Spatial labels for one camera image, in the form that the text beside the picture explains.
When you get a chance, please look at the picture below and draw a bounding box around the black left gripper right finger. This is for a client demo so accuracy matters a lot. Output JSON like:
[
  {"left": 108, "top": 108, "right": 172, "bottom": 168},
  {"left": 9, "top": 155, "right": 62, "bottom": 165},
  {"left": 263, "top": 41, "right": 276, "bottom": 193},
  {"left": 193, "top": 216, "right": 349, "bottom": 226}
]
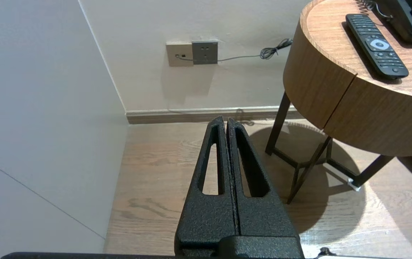
[{"left": 226, "top": 118, "right": 299, "bottom": 238}]

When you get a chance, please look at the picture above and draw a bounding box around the dark grey wall socket plate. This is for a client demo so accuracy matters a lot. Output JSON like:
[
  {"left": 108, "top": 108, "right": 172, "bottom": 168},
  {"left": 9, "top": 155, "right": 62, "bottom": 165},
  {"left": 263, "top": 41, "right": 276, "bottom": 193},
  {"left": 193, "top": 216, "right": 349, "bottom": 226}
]
[{"left": 192, "top": 40, "right": 218, "bottom": 65}]

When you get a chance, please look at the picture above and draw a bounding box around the black coiled telephone cord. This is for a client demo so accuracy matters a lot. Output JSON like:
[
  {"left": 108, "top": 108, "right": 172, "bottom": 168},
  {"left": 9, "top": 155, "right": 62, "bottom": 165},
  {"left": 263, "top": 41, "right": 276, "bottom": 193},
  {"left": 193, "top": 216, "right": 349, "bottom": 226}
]
[{"left": 357, "top": 0, "right": 394, "bottom": 21}]

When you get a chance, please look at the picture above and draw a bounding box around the black TV remote control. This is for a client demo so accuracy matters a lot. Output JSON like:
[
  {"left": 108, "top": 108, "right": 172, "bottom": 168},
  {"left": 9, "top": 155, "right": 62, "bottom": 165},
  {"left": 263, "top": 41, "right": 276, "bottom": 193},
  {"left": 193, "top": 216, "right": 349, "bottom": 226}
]
[{"left": 345, "top": 14, "right": 409, "bottom": 79}]

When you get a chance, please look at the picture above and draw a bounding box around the thin grey telephone wire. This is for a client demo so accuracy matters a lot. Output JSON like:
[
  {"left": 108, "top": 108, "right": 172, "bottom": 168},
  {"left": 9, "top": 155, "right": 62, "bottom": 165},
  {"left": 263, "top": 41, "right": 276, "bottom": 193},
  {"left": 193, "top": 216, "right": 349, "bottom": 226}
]
[{"left": 175, "top": 38, "right": 293, "bottom": 62}]

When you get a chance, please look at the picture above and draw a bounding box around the curved wooden table drawer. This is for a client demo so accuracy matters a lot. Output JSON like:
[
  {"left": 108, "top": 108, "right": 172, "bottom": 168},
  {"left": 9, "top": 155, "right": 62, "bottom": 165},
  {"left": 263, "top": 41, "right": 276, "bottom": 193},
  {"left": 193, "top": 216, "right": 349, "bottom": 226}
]
[{"left": 323, "top": 74, "right": 412, "bottom": 157}]

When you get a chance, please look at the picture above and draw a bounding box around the wall skirting board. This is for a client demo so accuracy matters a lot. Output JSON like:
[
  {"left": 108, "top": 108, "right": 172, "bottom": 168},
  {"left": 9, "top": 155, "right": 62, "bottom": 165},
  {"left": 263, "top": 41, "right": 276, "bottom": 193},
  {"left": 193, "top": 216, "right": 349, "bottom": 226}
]
[{"left": 126, "top": 105, "right": 303, "bottom": 125}]

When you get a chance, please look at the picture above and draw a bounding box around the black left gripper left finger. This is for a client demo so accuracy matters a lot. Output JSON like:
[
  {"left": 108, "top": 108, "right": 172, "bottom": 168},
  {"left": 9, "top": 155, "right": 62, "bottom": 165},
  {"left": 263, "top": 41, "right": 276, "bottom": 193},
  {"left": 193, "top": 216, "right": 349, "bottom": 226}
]
[{"left": 175, "top": 116, "right": 240, "bottom": 252}]

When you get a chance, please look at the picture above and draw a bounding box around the round wooden side table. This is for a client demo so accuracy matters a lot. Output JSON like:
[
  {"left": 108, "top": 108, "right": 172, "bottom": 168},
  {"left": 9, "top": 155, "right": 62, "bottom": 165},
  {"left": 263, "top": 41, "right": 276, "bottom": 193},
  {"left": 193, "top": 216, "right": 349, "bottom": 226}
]
[{"left": 265, "top": 0, "right": 412, "bottom": 204}]

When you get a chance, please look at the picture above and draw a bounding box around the beige wall socket plate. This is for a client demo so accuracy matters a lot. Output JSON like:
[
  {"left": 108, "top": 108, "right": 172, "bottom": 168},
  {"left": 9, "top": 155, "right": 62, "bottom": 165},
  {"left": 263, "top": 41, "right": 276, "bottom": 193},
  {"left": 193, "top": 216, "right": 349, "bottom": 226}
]
[{"left": 166, "top": 42, "right": 194, "bottom": 67}]

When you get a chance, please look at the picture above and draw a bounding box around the black and white desk telephone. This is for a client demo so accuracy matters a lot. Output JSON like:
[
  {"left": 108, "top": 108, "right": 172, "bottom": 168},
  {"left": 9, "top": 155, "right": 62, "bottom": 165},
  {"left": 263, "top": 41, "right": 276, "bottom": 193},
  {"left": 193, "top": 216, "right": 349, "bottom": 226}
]
[{"left": 375, "top": 0, "right": 412, "bottom": 44}]

